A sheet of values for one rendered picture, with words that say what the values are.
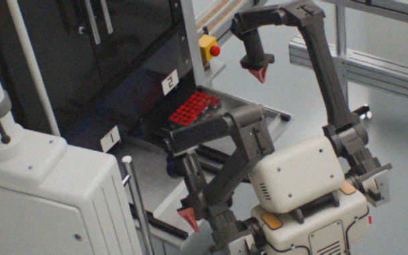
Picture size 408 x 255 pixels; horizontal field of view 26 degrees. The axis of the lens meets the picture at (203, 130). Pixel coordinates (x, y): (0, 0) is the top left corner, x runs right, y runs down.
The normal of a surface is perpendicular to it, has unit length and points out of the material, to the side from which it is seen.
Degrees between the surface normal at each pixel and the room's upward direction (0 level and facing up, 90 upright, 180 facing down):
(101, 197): 90
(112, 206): 90
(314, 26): 62
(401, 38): 90
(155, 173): 0
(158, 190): 0
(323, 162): 48
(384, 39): 90
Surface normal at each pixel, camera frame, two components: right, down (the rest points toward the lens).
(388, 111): -0.14, -0.75
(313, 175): 0.23, -0.10
